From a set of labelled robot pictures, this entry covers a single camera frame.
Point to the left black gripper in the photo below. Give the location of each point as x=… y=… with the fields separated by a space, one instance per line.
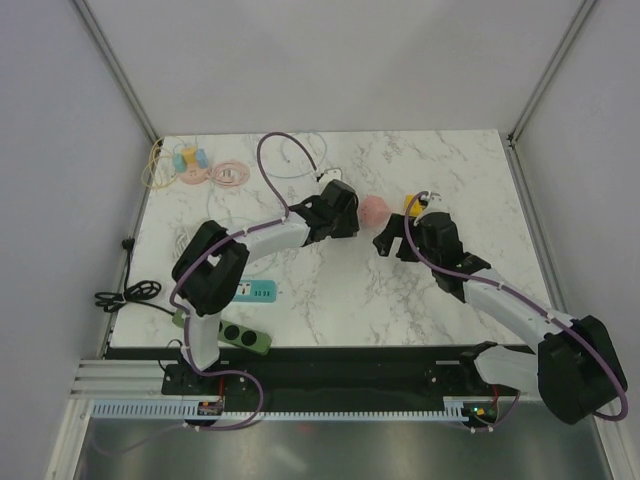
x=349 y=223

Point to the yellow cube plug adapter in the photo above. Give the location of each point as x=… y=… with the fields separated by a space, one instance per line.
x=414 y=207

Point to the teal power strip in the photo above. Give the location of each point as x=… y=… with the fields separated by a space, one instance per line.
x=256 y=291

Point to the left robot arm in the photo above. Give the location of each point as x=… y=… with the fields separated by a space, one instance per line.
x=210 y=269

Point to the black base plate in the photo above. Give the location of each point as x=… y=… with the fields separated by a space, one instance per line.
x=335 y=379

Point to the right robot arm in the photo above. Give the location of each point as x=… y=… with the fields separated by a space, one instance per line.
x=571 y=364

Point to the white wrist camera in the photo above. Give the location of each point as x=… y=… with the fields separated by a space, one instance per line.
x=429 y=201
x=329 y=175

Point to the teal plug on pink socket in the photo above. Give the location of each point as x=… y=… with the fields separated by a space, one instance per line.
x=178 y=163

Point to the pink cube plug adapter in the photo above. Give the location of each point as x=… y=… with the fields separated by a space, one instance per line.
x=374 y=211

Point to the pink round power socket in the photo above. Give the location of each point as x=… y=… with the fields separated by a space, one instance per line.
x=195 y=175

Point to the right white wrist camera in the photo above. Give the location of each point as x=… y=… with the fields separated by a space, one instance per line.
x=429 y=201

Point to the white slotted cable duct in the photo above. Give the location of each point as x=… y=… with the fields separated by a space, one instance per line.
x=215 y=409

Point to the green power strip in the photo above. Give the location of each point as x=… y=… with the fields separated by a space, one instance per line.
x=245 y=337

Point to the blue plug on pink socket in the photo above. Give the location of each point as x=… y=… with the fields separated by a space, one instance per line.
x=201 y=159

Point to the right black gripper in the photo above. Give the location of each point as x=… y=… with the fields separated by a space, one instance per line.
x=394 y=228

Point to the yellow plug on pink socket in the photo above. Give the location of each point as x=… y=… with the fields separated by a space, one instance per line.
x=189 y=154

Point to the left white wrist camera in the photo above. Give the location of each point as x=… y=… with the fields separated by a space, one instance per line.
x=329 y=175

